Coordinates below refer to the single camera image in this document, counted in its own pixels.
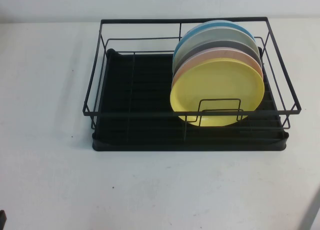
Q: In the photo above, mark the yellow round plate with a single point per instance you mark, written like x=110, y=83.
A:
x=212, y=85

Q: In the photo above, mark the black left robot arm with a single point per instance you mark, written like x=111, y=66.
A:
x=2, y=221

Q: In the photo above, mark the pink round plate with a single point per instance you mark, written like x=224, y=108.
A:
x=225, y=55

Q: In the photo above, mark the grey round plate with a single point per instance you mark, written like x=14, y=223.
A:
x=220, y=45

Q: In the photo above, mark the blue round plate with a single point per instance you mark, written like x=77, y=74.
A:
x=197, y=28

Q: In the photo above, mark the pale green round plate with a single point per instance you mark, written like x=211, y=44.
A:
x=215, y=35

